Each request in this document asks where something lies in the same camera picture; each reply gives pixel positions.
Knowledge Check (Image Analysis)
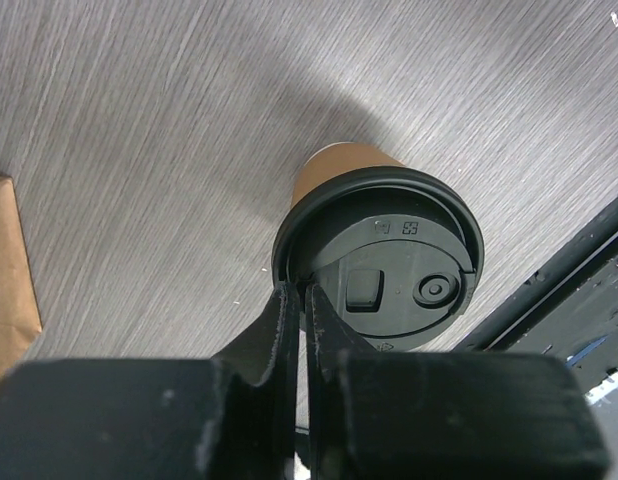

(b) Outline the black plastic cup lid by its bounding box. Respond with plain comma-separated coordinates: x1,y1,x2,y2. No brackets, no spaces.
271,166,485,351

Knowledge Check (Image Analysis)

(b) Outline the brown paper coffee cup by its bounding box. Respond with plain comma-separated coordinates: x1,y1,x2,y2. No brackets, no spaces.
291,142,404,207

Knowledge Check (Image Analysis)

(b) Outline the brown paper bag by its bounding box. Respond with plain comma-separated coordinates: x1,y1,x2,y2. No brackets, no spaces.
0,177,42,351

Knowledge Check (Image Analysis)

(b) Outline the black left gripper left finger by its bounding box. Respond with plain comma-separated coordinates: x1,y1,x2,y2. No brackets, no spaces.
212,283,300,479

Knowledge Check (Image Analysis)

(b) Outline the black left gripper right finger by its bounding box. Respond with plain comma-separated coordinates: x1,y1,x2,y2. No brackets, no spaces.
305,284,374,479

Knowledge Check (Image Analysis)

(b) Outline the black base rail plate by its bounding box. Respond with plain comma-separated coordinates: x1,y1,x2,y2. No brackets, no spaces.
455,197,618,405

